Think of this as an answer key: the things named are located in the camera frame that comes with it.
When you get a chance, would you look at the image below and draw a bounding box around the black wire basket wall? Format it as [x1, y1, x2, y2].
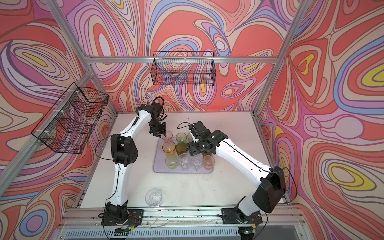
[31, 83, 109, 154]
[151, 51, 217, 86]

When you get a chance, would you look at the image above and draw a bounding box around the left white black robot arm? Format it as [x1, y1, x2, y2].
[104, 102, 167, 223]

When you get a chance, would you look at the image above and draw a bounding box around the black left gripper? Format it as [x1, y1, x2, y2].
[149, 119, 169, 137]

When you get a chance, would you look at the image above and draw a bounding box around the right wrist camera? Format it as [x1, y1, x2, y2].
[189, 121, 212, 142]

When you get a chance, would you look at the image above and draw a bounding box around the yellow glass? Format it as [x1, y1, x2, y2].
[162, 141, 176, 156]

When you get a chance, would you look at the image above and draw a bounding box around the olive dark glass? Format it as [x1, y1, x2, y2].
[175, 142, 188, 156]

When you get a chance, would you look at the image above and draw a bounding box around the small clear glass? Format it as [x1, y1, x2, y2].
[192, 157, 203, 171]

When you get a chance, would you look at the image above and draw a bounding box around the pink glass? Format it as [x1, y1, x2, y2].
[162, 131, 173, 142]
[203, 155, 215, 170]

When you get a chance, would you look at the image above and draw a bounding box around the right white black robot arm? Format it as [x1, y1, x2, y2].
[187, 130, 286, 216]

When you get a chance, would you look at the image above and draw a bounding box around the bright green glass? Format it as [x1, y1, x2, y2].
[176, 133, 187, 143]

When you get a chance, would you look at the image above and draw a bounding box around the lavender rectangular plastic tray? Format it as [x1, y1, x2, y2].
[153, 138, 214, 174]

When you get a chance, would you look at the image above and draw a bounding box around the black wire basket back wall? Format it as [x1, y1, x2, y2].
[151, 51, 217, 86]

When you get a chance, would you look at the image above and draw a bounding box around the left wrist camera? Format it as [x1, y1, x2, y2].
[151, 96, 168, 122]

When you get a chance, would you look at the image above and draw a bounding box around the aluminium front rail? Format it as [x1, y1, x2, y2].
[59, 205, 307, 228]

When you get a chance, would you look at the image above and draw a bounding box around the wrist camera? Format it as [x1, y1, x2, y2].
[189, 121, 212, 142]
[151, 96, 168, 122]

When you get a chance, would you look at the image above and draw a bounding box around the pale green small glass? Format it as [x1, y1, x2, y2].
[165, 155, 178, 170]

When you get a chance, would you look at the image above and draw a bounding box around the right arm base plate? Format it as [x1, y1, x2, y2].
[217, 208, 263, 226]

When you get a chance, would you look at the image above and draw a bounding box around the black wire basket left wall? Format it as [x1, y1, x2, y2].
[31, 83, 109, 154]

